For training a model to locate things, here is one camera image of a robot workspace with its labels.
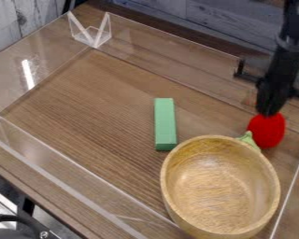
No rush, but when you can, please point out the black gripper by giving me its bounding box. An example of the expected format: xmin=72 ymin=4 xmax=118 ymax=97
xmin=234 ymin=45 xmax=299 ymax=117

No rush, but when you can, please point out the red plush strawberry toy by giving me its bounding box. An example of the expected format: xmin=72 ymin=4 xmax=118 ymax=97
xmin=238 ymin=113 xmax=286 ymax=150

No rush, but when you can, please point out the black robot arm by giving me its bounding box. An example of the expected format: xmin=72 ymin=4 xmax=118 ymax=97
xmin=234 ymin=0 xmax=299 ymax=117

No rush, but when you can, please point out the green rectangular block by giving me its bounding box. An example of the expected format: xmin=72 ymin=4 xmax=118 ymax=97
xmin=155 ymin=98 xmax=178 ymax=151

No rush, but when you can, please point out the wooden oval bowl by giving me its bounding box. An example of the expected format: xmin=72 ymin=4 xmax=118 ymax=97
xmin=159 ymin=133 xmax=281 ymax=239

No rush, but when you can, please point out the black equipment under table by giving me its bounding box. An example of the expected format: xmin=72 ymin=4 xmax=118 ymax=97
xmin=0 ymin=214 xmax=63 ymax=239

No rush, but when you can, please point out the clear acrylic corner bracket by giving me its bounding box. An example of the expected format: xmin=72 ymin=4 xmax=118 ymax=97
xmin=67 ymin=12 xmax=112 ymax=49

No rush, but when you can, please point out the clear acrylic tray wall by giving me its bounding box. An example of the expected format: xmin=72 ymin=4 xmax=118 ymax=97
xmin=0 ymin=116 xmax=186 ymax=239

